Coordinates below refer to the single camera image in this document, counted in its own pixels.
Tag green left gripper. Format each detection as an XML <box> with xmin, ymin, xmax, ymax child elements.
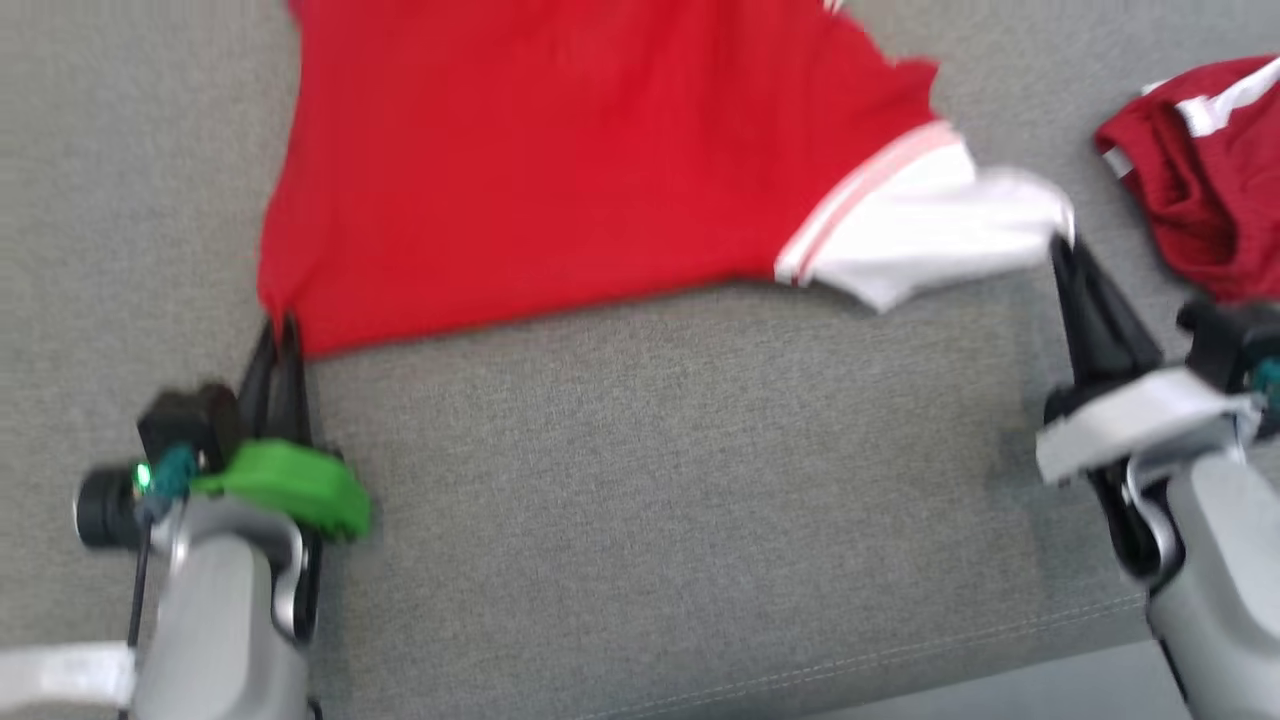
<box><xmin>190</xmin><ymin>315</ymin><xmax>373</xmax><ymax>541</ymax></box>

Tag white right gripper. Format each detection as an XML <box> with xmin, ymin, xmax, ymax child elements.
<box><xmin>1035</xmin><ymin>238</ymin><xmax>1261</xmax><ymax>486</ymax></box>

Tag red shorts with white trim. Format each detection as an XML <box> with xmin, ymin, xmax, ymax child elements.
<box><xmin>1093</xmin><ymin>55</ymin><xmax>1280</xmax><ymax>304</ymax></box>

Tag red white numbered jersey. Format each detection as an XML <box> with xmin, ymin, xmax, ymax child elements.
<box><xmin>255</xmin><ymin>0</ymin><xmax>1076</xmax><ymax>359</ymax></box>

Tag grey fabric sofa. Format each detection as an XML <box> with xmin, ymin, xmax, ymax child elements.
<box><xmin>0</xmin><ymin>0</ymin><xmax>1280</xmax><ymax>720</ymax></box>

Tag black left cable teal plug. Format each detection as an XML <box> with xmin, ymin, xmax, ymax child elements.
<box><xmin>125</xmin><ymin>445</ymin><xmax>201</xmax><ymax>649</ymax></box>

